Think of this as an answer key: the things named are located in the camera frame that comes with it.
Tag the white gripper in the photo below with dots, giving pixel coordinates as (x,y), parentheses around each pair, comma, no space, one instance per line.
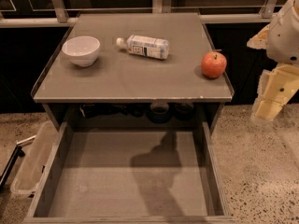
(284,41)

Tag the blue plastic bottle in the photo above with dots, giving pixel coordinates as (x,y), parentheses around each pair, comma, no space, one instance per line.
(145,46)

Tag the tape roll under top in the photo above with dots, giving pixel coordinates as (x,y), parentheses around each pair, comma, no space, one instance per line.
(159,113)

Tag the open grey top drawer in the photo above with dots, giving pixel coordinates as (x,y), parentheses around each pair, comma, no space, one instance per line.
(96,176)

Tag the red apple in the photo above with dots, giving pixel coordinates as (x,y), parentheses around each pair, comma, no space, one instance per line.
(213,64)

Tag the grey cabinet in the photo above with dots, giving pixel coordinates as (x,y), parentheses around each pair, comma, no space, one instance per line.
(118,77)

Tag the white ceramic bowl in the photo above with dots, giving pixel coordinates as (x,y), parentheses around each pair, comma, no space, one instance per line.
(81,50)

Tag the clear plastic bin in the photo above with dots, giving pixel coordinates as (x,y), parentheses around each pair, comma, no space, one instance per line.
(34,163)

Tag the metal railing frame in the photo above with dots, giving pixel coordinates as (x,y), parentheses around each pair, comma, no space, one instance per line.
(52,13)

